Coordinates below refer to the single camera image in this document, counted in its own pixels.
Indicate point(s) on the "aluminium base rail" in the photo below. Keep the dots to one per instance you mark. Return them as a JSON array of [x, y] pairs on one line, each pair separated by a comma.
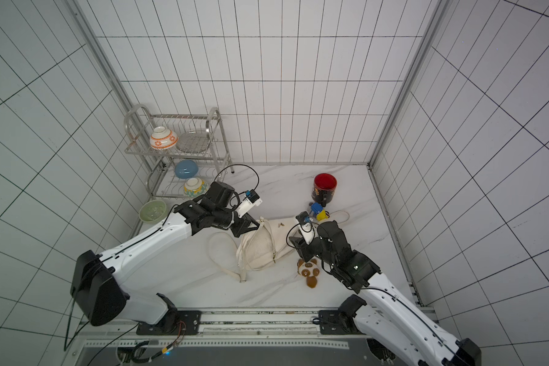
[[324, 322]]

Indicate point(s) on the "blue yellow keychain decoration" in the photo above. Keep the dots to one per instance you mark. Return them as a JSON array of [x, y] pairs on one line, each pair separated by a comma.
[[318, 212]]

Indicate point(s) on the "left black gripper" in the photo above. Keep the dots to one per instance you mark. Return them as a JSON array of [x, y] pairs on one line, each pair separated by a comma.
[[243, 226]]

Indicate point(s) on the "green bowl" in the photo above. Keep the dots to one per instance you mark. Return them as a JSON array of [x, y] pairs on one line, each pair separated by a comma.
[[153, 212]]

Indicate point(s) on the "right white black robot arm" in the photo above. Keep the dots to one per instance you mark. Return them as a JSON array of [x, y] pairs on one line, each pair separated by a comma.
[[377, 308]]

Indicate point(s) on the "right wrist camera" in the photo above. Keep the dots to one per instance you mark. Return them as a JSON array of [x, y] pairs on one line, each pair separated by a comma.
[[306, 230]]

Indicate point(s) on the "brown plush keychain decoration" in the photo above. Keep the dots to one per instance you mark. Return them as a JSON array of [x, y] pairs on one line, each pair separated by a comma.
[[309, 270]]

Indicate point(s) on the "blue bowl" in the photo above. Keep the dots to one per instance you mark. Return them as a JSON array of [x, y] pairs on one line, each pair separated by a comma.
[[186, 169]]

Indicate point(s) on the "yellow teal patterned bowl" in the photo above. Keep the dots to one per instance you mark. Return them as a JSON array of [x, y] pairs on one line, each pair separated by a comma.
[[194, 187]]

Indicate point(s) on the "cream canvas tote bag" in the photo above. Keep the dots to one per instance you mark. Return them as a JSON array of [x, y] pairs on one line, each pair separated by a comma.
[[263, 248]]

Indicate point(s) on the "white orange patterned bowl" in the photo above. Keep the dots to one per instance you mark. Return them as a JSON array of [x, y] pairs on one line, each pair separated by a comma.
[[162, 138]]

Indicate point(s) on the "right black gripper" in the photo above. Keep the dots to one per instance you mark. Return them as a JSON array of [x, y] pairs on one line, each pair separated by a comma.
[[305, 245]]

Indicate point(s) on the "red black mug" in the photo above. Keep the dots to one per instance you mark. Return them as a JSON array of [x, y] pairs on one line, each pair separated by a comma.
[[324, 189]]

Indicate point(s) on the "metal dish rack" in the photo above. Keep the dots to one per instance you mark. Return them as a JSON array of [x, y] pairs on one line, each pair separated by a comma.
[[161, 181]]

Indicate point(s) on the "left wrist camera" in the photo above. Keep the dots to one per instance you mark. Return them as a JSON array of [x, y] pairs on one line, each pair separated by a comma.
[[252, 199]]

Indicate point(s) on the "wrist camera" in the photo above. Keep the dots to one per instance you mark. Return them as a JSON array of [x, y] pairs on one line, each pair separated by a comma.
[[306, 230], [252, 199]]

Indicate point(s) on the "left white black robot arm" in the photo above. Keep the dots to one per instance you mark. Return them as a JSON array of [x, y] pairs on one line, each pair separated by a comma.
[[98, 285]]

